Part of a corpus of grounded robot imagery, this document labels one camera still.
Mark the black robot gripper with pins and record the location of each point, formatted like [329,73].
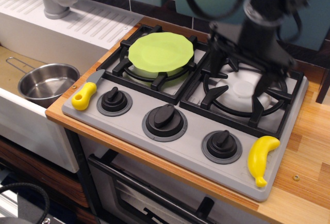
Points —
[255,44]

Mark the yellow toy banana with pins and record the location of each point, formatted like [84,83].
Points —
[257,158]

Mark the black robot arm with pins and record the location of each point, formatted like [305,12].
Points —
[273,11]

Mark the black right burner grate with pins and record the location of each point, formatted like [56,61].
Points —
[228,98]

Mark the black burner grate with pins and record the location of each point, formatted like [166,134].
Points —
[228,98]
[166,86]

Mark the green plastic plate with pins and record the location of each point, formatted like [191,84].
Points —
[160,52]

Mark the black right stove knob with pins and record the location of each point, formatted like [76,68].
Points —
[222,147]

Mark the black stove knob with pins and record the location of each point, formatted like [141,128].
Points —
[165,123]
[114,103]
[222,147]

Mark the black left burner grate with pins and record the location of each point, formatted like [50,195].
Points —
[166,86]

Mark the grey toy stove top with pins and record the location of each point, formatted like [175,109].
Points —
[187,150]

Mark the black middle stove knob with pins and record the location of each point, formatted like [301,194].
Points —
[165,123]

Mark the black left stove knob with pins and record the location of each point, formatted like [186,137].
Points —
[114,103]

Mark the toy oven door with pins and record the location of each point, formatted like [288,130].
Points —
[140,194]

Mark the stainless steel pot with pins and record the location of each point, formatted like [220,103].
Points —
[45,84]

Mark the white toy sink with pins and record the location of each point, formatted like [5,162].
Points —
[29,38]

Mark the yellow handled toy knife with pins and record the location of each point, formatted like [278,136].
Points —
[81,99]

